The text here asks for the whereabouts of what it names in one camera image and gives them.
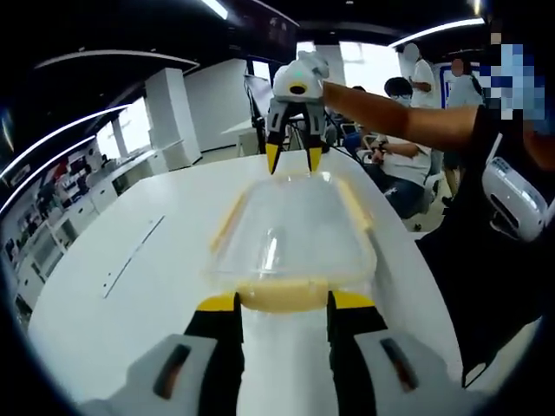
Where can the clear lid with cream latches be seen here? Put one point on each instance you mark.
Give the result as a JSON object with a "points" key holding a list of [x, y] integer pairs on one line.
{"points": [[282, 297]]}

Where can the white chest device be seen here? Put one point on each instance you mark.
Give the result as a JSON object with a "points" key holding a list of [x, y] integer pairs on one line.
{"points": [[507, 190]]}

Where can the blue framed wall board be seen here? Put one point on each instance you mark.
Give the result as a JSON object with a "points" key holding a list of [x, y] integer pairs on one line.
{"points": [[445, 82]]}

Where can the person's black shirt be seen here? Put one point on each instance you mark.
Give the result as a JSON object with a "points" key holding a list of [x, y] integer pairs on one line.
{"points": [[468, 260]]}

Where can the row of white cabinets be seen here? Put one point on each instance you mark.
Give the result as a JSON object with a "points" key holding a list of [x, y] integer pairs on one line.
{"points": [[104, 190]]}

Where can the person's right hand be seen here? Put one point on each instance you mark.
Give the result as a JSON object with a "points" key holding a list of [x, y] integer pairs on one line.
{"points": [[316, 65]]}

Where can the dark hanging display screen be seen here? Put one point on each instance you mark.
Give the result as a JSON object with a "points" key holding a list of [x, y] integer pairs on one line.
{"points": [[273, 34]]}

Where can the white square pillar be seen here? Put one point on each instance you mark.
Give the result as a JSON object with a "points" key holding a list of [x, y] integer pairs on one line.
{"points": [[173, 117]]}

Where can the white office chair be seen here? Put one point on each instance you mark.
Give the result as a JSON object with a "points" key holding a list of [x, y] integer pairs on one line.
{"points": [[435, 180]]}

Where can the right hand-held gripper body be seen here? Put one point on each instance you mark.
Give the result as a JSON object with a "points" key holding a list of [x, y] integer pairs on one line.
{"points": [[295, 82]]}

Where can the panel on tripod stand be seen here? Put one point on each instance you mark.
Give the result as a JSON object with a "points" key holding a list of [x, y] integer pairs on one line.
{"points": [[260, 99]]}

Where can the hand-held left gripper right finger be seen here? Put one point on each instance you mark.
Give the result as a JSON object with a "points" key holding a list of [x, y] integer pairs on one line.
{"points": [[390, 372]]}

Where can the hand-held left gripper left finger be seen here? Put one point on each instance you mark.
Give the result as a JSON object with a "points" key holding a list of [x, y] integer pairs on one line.
{"points": [[173, 372]]}

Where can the ceiling light strip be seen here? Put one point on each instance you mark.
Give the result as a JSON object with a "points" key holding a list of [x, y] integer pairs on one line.
{"points": [[433, 31], [47, 167], [65, 130]]}

